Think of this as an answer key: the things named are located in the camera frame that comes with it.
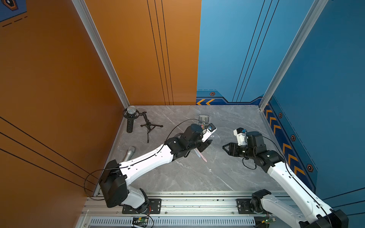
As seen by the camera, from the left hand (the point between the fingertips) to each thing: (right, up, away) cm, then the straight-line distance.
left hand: (209, 134), depth 76 cm
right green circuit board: (+28, -42, -6) cm, 51 cm away
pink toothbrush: (-3, -15, +16) cm, 22 cm away
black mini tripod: (-39, +4, +23) cm, 45 cm away
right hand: (+10, -7, +2) cm, 12 cm away
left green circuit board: (-35, -44, -4) cm, 56 cm away
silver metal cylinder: (-48, -13, +14) cm, 52 cm away
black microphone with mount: (-45, +12, +8) cm, 48 cm away
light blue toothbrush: (-5, -14, +16) cm, 22 cm away
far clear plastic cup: (+1, +9, +28) cm, 30 cm away
